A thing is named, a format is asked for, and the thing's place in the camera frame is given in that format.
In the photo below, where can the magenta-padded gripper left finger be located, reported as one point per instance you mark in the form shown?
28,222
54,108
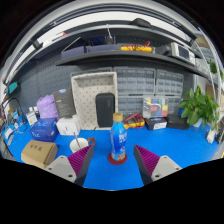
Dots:
78,160

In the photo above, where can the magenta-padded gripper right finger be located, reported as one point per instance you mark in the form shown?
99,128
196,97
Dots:
148,160

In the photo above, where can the blue drink bottle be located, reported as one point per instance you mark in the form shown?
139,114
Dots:
118,140

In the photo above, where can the white mug with face print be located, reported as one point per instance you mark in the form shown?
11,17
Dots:
76,145

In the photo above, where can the metal spoon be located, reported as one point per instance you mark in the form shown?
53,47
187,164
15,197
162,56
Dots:
77,140

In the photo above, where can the flat round red coaster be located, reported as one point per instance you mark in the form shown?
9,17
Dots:
117,162

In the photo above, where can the black box with white label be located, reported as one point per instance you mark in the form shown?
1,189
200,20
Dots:
156,124

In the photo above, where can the yellow multimeter with red leads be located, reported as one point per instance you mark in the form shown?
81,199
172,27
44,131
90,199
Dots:
135,122

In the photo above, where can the brown cardboard box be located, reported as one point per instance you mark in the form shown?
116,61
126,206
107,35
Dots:
38,153

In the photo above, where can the blue printed box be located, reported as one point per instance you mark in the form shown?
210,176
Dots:
43,130

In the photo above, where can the flat black box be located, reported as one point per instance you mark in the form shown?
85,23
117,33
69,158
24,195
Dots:
177,122

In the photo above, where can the clear organizer box, colourful parts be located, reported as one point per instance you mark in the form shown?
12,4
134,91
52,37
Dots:
155,107

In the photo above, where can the black rounded case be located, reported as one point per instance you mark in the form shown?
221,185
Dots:
105,110

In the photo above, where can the grey small-parts drawer cabinet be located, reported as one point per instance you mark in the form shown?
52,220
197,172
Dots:
130,105
135,81
170,82
174,105

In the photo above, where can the dark grey upright box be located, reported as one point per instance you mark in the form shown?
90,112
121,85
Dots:
65,102

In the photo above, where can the purple plastic bag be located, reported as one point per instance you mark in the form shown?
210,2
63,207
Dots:
46,106

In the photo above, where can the small white printed box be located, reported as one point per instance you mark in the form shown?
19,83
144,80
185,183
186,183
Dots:
31,118

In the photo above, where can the white dotted open tray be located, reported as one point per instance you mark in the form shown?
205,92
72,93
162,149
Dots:
85,96

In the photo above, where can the green potted plant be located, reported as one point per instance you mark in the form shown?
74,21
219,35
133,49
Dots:
198,106

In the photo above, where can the black shelf unit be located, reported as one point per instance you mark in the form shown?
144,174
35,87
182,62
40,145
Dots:
126,56

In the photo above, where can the small green leafy plant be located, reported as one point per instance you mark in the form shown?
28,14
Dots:
213,66

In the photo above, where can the teal wall-mounted holder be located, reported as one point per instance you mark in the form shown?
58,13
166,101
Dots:
12,87

